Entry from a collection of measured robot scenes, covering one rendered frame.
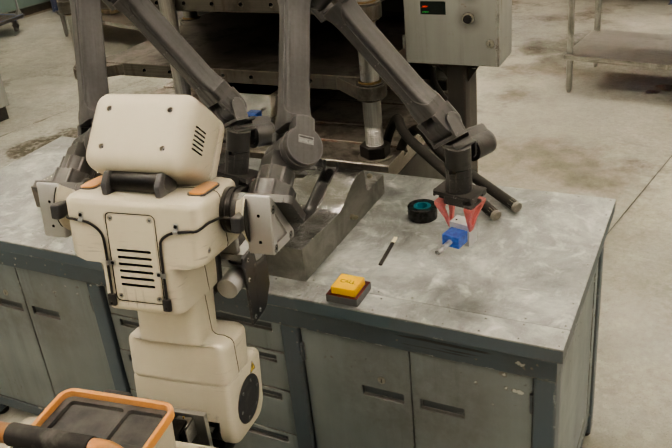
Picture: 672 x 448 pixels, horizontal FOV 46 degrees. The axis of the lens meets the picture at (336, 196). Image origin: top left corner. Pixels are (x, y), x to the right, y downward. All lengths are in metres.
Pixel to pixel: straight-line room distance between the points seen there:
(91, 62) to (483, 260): 1.01
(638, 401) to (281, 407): 1.22
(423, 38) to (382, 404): 1.12
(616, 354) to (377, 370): 1.25
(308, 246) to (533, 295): 0.54
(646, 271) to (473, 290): 1.73
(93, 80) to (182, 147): 0.38
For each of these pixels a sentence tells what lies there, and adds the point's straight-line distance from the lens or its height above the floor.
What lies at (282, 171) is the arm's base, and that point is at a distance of 1.45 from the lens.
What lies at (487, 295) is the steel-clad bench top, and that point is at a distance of 1.85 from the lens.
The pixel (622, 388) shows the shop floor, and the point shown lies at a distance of 2.89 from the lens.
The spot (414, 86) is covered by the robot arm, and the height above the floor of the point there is 1.28.
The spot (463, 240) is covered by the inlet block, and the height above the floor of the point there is 0.93.
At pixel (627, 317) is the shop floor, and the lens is 3.22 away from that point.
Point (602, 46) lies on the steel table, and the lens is 5.56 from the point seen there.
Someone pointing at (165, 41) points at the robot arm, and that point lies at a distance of 1.85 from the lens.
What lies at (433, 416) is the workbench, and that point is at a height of 0.48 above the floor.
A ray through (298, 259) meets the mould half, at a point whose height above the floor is 0.86.
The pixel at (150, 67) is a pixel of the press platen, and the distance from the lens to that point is 3.02.
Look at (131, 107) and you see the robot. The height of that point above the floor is 1.37.
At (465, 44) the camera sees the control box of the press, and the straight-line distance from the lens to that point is 2.48.
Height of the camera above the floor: 1.82
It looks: 26 degrees down
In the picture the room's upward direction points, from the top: 6 degrees counter-clockwise
